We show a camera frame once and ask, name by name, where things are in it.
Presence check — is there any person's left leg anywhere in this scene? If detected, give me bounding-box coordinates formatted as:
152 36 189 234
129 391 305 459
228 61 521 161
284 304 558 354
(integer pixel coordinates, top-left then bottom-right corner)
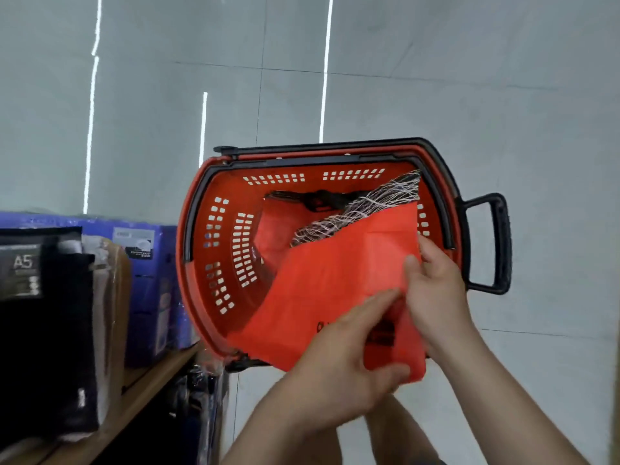
291 428 342 465

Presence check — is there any red shopping basket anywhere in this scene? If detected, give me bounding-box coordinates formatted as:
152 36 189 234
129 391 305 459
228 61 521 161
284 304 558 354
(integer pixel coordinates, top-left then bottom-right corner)
175 137 513 375

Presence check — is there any person's right leg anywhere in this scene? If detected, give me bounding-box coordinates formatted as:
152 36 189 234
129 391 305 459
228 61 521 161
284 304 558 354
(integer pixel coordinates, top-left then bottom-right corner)
363 392 444 465

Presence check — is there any person's leg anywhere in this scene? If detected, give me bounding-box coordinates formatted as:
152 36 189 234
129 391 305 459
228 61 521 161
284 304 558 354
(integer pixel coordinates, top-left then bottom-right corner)
291 428 342 465
363 392 444 465

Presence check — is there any person's right forearm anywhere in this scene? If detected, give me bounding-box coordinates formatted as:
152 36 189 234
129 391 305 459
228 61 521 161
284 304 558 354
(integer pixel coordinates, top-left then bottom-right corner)
428 327 589 465

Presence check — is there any brown kraft wrapped pack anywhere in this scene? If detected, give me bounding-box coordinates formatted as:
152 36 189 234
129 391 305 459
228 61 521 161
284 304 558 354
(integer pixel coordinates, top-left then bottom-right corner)
82 235 134 428

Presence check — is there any red bag with black lettering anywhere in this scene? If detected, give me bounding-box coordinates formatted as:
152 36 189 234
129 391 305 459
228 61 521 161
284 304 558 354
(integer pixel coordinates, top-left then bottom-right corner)
225 171 428 384

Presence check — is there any person's left hand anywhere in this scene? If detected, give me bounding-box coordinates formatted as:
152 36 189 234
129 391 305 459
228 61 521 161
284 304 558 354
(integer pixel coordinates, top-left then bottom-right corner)
260 288 413 439

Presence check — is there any person's right hand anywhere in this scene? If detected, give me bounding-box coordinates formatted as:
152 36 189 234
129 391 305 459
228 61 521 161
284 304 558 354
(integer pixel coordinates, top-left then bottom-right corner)
402 234 482 362

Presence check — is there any black A5 notebook pack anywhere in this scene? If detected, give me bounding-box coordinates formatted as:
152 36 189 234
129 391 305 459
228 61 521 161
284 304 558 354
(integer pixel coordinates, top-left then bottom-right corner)
0 227 100 444

